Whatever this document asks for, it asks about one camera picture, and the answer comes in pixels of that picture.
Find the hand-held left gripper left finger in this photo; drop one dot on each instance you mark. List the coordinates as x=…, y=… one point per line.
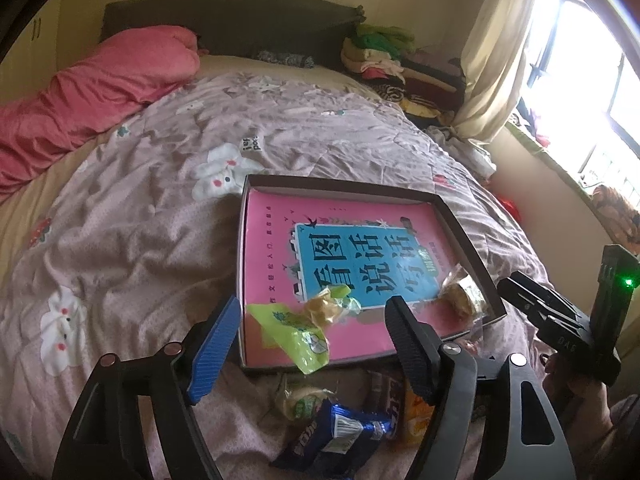
x=215, y=355

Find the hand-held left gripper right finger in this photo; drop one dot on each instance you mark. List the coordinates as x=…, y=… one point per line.
x=410, y=345

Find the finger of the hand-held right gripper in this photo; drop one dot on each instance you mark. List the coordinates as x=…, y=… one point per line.
x=545, y=296
x=525, y=307

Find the orange rice cake packet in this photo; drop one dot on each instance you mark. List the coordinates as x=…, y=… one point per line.
x=415, y=420

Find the green label round cake packet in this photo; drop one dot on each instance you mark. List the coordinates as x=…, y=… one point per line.
x=300, y=402

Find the shallow cardboard box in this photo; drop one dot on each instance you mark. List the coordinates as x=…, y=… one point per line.
x=345, y=185

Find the person's right forearm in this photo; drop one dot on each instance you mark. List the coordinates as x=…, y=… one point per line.
x=625, y=435

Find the person's right hand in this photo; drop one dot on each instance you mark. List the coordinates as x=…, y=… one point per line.
x=575, y=400

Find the dark foil snack packet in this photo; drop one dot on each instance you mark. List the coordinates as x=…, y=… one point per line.
x=387, y=395

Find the clear-wrapped yellow cake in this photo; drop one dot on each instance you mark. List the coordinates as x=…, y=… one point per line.
x=465, y=297

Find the green snack packet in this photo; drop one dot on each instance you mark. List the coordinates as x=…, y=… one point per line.
x=290, y=340

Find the clear-wrapped pastry green twist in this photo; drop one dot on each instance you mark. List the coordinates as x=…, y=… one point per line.
x=322, y=310

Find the red bag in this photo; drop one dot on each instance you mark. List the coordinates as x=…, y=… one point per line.
x=510, y=207

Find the orange patterned cloth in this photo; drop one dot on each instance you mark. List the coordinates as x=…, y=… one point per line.
x=615, y=210

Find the blue snack packet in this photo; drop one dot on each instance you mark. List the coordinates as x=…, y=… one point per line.
x=340, y=430

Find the pink book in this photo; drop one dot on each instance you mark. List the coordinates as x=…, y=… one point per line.
x=270, y=240

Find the printed blanket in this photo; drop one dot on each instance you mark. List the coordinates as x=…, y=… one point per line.
x=150, y=240

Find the white cloth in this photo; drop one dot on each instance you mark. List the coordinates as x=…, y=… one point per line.
x=470, y=152

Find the window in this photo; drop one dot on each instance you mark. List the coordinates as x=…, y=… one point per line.
x=575, y=85

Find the cream curtain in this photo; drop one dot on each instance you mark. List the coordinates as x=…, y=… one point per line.
x=495, y=60

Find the pile of folded clothes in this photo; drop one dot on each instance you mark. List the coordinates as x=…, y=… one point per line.
x=400, y=75

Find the pink quilt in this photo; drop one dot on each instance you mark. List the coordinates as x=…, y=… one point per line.
x=100, y=90

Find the beige bed sheet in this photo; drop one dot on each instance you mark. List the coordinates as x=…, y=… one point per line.
x=240, y=65

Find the dark floral pillow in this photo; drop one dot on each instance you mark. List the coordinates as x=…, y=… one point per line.
x=285, y=57

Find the grey headboard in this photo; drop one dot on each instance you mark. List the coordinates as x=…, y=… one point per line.
x=250, y=25

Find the cream wardrobe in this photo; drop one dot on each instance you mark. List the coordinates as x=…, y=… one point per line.
x=45, y=35

